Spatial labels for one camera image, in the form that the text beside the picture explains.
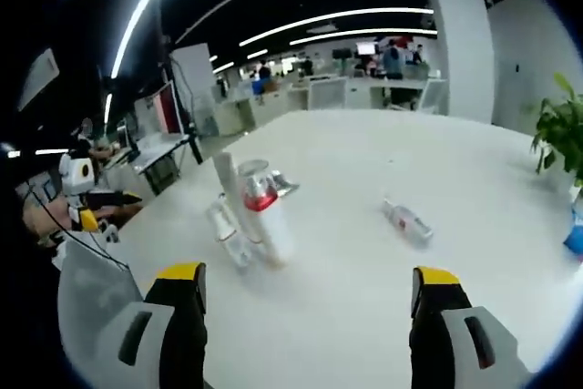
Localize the potted green plant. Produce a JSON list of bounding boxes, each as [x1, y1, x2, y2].
[[530, 72, 583, 188]]

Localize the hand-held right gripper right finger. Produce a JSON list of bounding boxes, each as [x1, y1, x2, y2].
[[409, 265, 533, 389]]

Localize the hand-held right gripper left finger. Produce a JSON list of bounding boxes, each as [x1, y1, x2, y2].
[[102, 261, 209, 389]]

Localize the white skincare pump bottle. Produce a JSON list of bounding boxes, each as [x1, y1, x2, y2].
[[237, 159, 298, 270]]

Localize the white skincare tube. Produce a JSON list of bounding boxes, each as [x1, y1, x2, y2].
[[212, 151, 263, 249]]

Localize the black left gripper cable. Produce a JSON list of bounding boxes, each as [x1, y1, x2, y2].
[[26, 188, 131, 271]]

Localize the white mesh office chair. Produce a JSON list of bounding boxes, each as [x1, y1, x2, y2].
[[56, 236, 147, 363]]

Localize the clear skincare bottle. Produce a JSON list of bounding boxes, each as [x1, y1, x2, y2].
[[381, 197, 435, 248], [205, 192, 252, 274]]

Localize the blue packet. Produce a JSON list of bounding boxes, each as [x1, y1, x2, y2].
[[562, 206, 583, 263]]

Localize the ceiling air conditioner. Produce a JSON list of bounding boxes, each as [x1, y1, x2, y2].
[[17, 46, 61, 112]]

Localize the person's black clothing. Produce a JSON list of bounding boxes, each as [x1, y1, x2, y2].
[[0, 147, 60, 389]]

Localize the person's left hand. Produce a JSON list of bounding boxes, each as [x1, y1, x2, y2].
[[97, 205, 143, 229]]

